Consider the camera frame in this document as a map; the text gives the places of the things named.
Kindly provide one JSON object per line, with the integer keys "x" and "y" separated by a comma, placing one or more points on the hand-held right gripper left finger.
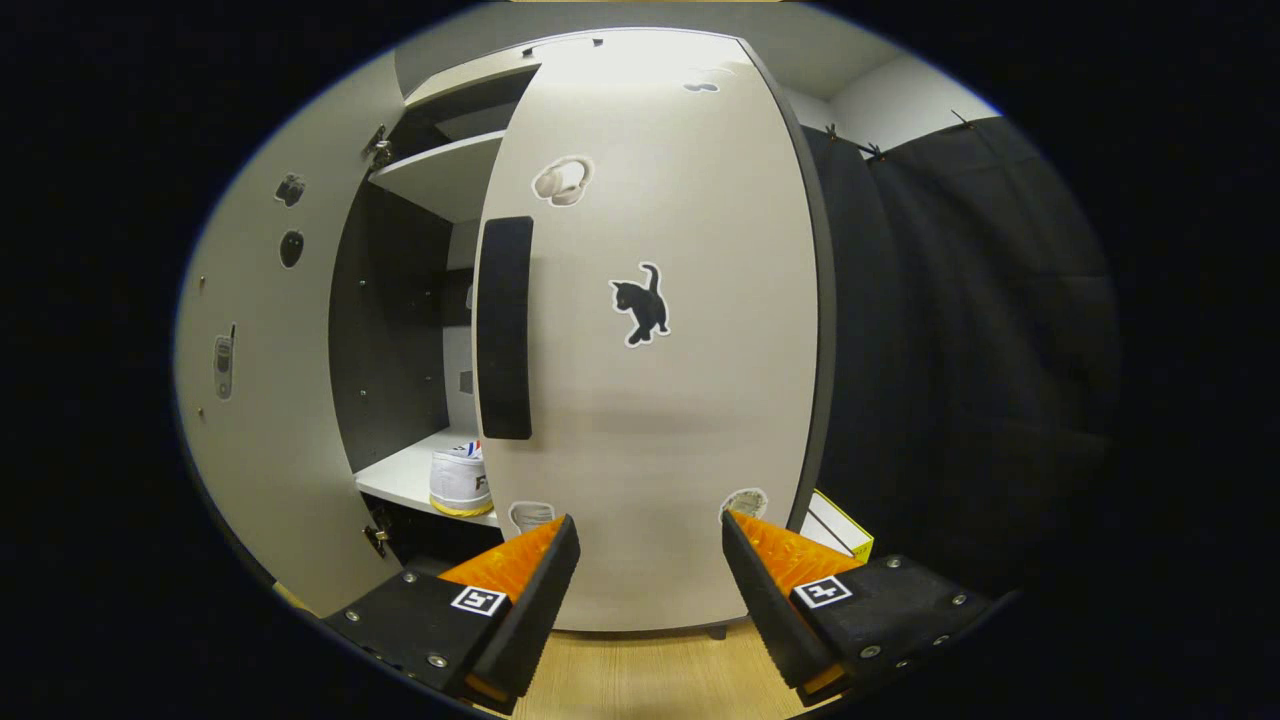
{"x": 535, "y": 615}

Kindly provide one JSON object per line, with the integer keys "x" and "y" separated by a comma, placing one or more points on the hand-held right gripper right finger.
{"x": 765, "y": 610}

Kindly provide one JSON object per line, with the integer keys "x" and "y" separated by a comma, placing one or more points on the white canvas shoe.
{"x": 458, "y": 485}

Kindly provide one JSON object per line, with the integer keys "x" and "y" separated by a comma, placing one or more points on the white shoe cabinet door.
{"x": 700, "y": 420}
{"x": 270, "y": 420}

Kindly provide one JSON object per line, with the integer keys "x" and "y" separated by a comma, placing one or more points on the white shoe cabinet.
{"x": 390, "y": 330}

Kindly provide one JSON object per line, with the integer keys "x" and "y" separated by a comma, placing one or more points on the yellow edged white box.
{"x": 835, "y": 525}

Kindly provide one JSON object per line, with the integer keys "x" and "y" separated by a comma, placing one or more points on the black backdrop cloth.
{"x": 960, "y": 350}

